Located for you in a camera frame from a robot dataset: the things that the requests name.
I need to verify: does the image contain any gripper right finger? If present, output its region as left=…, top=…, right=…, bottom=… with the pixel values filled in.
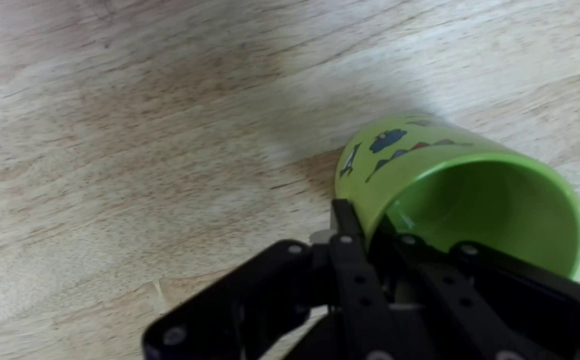
left=370, top=216, right=580, bottom=360

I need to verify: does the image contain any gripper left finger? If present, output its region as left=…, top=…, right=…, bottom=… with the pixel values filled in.
left=141, top=198, right=396, bottom=360

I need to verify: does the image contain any green mug with prints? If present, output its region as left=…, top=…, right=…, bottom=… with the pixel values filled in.
left=334, top=114, right=580, bottom=281

